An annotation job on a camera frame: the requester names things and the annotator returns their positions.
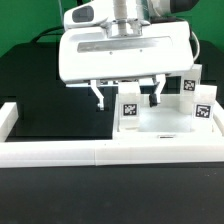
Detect white U-shaped obstacle fence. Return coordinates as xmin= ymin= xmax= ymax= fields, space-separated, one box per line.
xmin=0 ymin=102 xmax=224 ymax=168

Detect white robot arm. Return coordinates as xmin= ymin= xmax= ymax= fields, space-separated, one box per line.
xmin=59 ymin=0 xmax=199 ymax=108

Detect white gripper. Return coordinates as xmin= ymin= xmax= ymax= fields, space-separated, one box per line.
xmin=59 ymin=21 xmax=194 ymax=110

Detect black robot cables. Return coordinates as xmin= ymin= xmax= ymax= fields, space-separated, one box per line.
xmin=30 ymin=25 xmax=66 ymax=44

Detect white square table top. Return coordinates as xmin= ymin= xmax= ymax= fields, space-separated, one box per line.
xmin=112 ymin=94 xmax=224 ymax=140

